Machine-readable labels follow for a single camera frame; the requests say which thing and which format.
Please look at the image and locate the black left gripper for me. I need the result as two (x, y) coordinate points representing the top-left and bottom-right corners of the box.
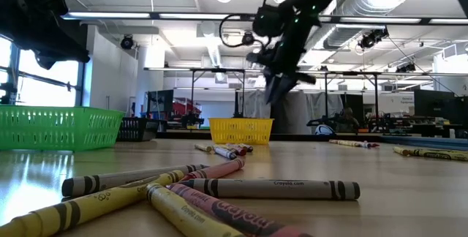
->
(14, 13), (91, 71)

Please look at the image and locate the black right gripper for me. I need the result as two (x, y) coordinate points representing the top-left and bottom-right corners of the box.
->
(245, 41), (317, 105)

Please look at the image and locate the grey curtain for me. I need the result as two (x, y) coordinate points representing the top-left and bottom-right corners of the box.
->
(241, 89), (347, 135)

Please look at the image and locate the large window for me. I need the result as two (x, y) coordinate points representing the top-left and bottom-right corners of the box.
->
(0, 35), (86, 107)

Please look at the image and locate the yellow plastic basket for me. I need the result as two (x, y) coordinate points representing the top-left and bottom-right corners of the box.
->
(208, 117), (275, 146)

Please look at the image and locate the black and white ball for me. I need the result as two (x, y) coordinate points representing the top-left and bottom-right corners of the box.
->
(314, 124), (336, 136)

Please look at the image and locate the white LED light strip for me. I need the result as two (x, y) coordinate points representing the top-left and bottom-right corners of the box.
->
(429, 18), (468, 25)
(67, 12), (151, 19)
(159, 12), (230, 20)
(339, 17), (422, 24)

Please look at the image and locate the person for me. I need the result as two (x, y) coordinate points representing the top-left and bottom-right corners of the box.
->
(331, 106), (361, 135)

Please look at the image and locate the green plastic basket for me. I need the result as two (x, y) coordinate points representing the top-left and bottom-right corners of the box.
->
(0, 104), (126, 153)

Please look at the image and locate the red tool cabinet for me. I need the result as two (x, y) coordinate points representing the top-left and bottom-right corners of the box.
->
(170, 97), (203, 118)

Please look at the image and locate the black light bar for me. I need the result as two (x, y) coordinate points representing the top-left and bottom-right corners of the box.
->
(61, 10), (468, 26)

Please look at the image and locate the black plastic basket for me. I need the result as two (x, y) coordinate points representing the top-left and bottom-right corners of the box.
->
(116, 116), (168, 143)

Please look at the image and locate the black monitor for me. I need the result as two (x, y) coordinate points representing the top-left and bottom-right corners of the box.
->
(146, 89), (175, 120)
(413, 89), (457, 121)

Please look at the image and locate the white sign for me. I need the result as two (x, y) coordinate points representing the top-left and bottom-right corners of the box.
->
(390, 93), (416, 116)

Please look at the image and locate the black dome camera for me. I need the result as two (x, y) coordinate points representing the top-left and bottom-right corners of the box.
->
(241, 31), (256, 47)
(120, 34), (135, 50)

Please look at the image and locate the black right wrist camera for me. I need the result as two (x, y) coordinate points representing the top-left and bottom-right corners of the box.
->
(252, 4), (287, 39)

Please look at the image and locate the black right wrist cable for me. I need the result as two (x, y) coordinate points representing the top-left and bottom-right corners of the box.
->
(218, 12), (265, 50)

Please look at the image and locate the silver air duct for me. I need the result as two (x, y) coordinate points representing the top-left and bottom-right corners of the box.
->
(303, 0), (427, 51)

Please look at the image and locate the black ceiling camera cluster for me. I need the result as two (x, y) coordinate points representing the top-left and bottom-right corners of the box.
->
(357, 27), (390, 50)
(395, 62), (417, 74)

